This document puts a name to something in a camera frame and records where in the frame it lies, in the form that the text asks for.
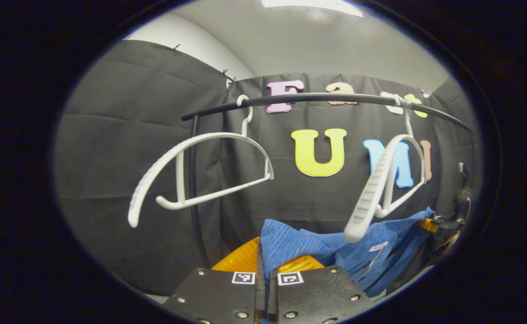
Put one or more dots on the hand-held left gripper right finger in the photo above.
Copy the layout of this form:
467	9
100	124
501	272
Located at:
313	297

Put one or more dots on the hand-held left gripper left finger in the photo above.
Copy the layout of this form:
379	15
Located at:
218	297

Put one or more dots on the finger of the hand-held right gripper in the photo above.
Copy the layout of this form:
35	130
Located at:
432	224

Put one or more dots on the white plastic hanger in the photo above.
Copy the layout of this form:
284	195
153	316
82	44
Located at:
200	138
371	189

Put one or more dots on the black metal clothes rack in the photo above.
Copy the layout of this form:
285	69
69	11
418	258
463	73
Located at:
317	97

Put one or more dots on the small grey device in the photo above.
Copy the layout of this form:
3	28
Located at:
463	168

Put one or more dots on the large ceiling light panel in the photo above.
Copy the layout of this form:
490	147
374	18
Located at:
313	5

